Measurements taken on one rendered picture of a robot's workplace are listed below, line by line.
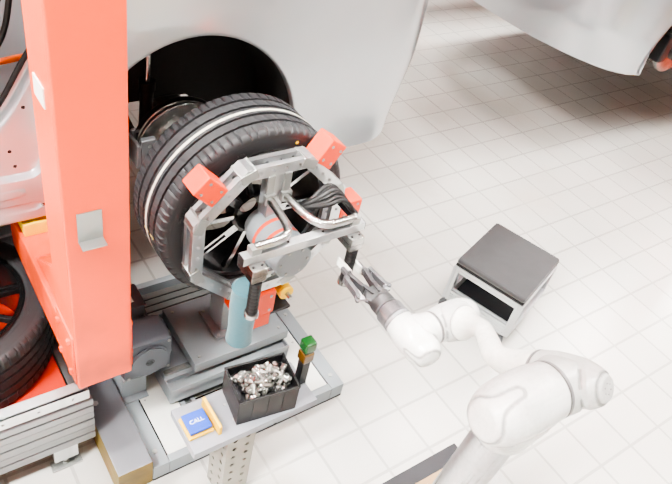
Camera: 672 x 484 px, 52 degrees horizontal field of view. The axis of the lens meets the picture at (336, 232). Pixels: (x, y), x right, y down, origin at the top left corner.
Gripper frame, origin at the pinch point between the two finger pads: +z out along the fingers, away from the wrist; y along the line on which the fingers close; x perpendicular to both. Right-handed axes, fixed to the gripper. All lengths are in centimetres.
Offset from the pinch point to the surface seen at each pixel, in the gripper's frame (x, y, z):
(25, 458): -68, -98, 21
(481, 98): -83, 259, 170
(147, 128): 11, -36, 75
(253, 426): -38, -39, -18
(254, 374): -26.3, -35.1, -7.9
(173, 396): -70, -47, 23
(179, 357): -68, -38, 37
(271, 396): -27.2, -34.0, -16.7
